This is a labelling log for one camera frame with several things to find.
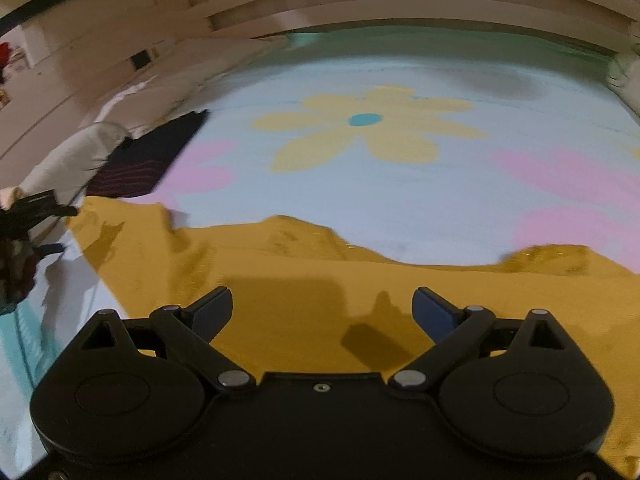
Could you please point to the yellow knitted sweater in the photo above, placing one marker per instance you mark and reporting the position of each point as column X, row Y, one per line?
column 310, row 300

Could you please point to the dark folded garment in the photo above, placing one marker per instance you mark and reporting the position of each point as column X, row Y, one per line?
column 145, row 157

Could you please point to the flower printed bedsheet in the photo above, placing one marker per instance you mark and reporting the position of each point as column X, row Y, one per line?
column 400, row 180

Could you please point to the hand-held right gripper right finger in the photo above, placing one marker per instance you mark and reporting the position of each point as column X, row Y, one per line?
column 431, row 311

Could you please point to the black wall socket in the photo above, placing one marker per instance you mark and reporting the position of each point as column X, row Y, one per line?
column 141, row 60

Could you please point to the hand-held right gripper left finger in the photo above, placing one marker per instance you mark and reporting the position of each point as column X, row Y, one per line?
column 214, row 310

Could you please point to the leaf printed folded quilt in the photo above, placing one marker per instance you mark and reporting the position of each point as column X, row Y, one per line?
column 625, row 85

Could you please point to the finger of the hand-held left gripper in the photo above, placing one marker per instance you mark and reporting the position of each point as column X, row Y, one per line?
column 52, row 207
column 50, row 248

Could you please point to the white cushion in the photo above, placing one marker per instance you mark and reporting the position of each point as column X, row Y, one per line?
column 75, row 155

